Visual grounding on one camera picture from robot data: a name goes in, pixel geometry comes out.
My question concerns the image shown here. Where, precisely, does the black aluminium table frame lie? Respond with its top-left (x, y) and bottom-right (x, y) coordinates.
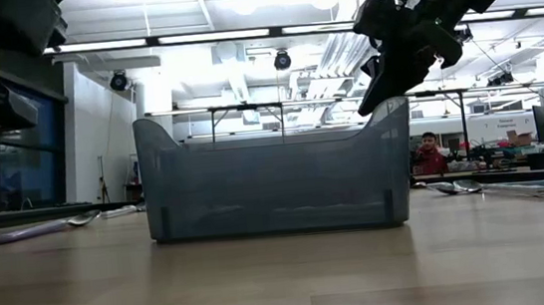
top-left (0, 158), bottom-right (544, 241)

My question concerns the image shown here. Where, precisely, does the spoon with light blue handle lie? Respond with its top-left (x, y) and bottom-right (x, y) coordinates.
top-left (452, 170), bottom-right (544, 207)

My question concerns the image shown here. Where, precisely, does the overhead light bar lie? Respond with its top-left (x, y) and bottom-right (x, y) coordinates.
top-left (44, 0), bottom-right (544, 65)

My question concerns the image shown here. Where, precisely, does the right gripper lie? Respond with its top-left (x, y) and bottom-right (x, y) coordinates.
top-left (348, 1), bottom-right (469, 117)

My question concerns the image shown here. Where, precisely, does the person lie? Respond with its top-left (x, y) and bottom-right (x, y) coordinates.
top-left (408, 129), bottom-right (450, 178)

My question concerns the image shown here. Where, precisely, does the dark grey plastic bin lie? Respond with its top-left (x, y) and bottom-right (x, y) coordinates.
top-left (131, 93), bottom-right (421, 251)

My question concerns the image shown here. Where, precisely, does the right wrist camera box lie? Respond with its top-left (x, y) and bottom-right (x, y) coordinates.
top-left (351, 0), bottom-right (415, 44)

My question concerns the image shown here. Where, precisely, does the cluttered background workbench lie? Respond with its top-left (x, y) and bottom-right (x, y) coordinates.
top-left (444, 140), bottom-right (530, 175)

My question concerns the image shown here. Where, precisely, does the black ceiling spotlight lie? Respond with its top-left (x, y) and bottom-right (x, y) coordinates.
top-left (454, 22), bottom-right (473, 46)

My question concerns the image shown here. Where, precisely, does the small black tripod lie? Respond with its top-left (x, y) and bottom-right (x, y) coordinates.
top-left (96, 154), bottom-right (112, 204)

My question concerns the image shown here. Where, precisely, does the black round hanging camera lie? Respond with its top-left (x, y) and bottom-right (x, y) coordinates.
top-left (271, 48), bottom-right (294, 72)
top-left (109, 70), bottom-right (129, 93)

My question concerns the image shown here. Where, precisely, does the cardboard box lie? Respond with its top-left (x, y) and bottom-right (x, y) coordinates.
top-left (505, 128), bottom-right (536, 149)

